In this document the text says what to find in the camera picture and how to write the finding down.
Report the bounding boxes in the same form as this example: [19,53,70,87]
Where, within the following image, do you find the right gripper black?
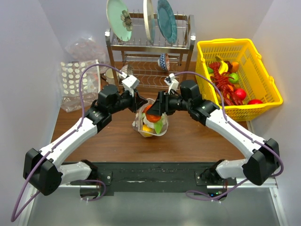
[147,90,191,116]

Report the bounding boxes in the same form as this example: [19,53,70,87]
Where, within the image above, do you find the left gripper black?
[109,87,147,114]

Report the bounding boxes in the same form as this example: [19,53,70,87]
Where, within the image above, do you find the orange toy pumpkin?
[143,105,161,123]

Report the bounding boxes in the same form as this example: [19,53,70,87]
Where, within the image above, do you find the white toy cauliflower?
[143,117,166,134]

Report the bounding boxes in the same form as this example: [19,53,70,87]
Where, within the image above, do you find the polka dot zip bag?
[132,98,169,137]

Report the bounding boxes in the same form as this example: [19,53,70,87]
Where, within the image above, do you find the yellow toy lemon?
[141,124,153,137]

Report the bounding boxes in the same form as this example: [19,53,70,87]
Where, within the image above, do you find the red toy lobster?
[208,62,243,105]

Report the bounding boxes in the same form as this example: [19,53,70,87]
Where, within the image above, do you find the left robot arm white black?
[23,85,148,196]

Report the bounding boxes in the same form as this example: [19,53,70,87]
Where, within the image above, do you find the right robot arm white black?
[146,80,280,186]

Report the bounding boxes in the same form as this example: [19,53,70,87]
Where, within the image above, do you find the polka dot bag stack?
[58,59,101,112]

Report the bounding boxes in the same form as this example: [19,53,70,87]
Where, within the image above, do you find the crumpled clear plastic bag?
[65,35,110,65]

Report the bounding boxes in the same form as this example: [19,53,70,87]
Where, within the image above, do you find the patterned grey bowl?
[120,64,134,75]

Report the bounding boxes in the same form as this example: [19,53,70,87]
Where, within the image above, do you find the metal dish rack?
[105,11,196,92]

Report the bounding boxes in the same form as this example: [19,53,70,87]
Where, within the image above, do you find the cream enamel mug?
[101,68,116,85]

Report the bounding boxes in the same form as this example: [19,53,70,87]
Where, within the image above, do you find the blue patterned bowl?
[158,53,170,71]

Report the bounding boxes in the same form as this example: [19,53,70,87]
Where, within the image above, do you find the yellow toy banana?
[215,55,229,74]

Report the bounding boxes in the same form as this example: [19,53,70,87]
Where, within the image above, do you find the cream rimmed plate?
[143,0,155,45]

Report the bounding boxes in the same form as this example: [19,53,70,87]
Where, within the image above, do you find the dark teal plate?
[157,0,177,45]

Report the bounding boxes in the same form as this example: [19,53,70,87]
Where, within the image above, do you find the mint green flower plate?
[106,0,133,42]

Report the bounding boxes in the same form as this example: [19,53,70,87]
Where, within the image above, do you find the green toy apple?
[229,73,239,84]

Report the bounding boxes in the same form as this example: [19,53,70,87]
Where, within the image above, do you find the round red toy fruit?
[235,88,246,101]

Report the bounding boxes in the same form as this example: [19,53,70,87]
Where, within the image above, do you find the red toy apple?
[247,99,263,105]

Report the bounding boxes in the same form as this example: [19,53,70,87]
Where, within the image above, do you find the yellow plastic basket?
[196,38,283,121]

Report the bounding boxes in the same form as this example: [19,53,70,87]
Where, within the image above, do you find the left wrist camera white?
[120,72,140,96]

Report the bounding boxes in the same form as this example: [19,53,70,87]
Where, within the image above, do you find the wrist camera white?
[164,73,179,94]
[120,72,140,96]

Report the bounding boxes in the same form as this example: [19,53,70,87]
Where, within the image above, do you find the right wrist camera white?
[164,73,179,94]

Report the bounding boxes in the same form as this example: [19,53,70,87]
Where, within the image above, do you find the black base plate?
[70,161,238,197]

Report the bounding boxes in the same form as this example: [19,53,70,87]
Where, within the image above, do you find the aluminium rail frame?
[17,176,290,226]

